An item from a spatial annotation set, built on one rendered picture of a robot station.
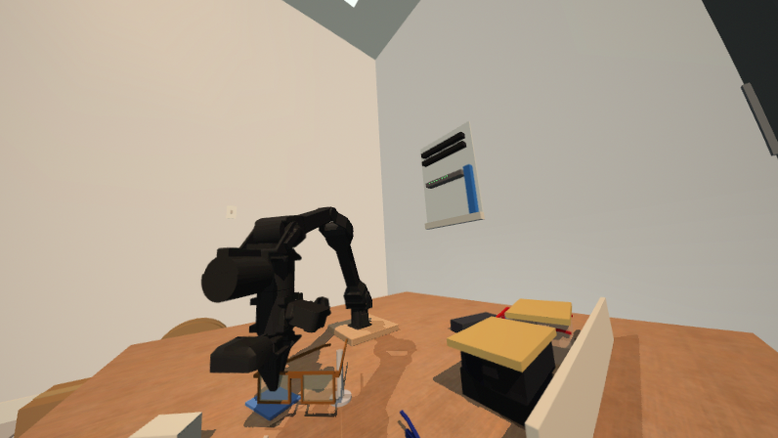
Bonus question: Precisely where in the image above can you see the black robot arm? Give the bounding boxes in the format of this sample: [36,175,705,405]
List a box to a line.
[201,206,372,332]

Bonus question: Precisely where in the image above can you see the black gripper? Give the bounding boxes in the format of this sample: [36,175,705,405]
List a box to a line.
[209,287,302,391]

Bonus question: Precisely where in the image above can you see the long white flat bar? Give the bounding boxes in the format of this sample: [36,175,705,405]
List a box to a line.
[525,297,614,438]

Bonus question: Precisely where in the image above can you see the brown square-framed glasses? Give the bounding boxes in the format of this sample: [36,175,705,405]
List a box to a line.
[253,338,348,405]

